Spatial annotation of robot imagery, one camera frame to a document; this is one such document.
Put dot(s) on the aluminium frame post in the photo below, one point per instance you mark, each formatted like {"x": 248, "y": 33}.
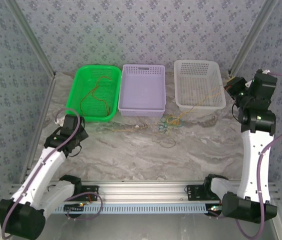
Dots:
{"x": 252, "y": 37}
{"x": 32, "y": 37}

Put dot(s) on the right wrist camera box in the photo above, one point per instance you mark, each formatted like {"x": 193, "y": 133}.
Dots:
{"x": 266, "y": 71}

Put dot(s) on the small circuit board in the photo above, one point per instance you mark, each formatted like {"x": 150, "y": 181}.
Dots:
{"x": 74, "y": 210}
{"x": 214, "y": 209}

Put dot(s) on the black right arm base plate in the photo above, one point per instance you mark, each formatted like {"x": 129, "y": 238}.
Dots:
{"x": 193, "y": 192}

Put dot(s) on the white plastic basket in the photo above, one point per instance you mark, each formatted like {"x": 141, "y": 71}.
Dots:
{"x": 195, "y": 80}

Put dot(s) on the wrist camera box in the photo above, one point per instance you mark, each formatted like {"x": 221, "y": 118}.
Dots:
{"x": 266, "y": 71}
{"x": 59, "y": 121}

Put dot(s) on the grey metal lower panel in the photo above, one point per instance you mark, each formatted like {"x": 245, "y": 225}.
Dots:
{"x": 140, "y": 227}

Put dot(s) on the aluminium side rail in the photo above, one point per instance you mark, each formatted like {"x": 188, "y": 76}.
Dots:
{"x": 236, "y": 90}
{"x": 40, "y": 120}

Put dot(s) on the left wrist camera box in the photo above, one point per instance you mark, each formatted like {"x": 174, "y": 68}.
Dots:
{"x": 59, "y": 121}

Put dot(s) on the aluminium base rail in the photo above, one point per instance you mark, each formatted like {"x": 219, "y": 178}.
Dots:
{"x": 140, "y": 191}

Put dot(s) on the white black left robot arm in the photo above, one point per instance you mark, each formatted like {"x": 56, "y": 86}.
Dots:
{"x": 38, "y": 170}

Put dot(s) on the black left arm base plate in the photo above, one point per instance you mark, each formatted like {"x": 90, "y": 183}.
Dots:
{"x": 93, "y": 193}

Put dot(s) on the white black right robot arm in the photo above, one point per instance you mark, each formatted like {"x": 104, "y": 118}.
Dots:
{"x": 253, "y": 162}

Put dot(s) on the purple plastic basket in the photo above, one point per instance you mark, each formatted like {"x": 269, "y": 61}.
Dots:
{"x": 142, "y": 90}

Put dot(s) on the green plastic basket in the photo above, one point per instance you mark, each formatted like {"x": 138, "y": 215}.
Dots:
{"x": 105, "y": 90}

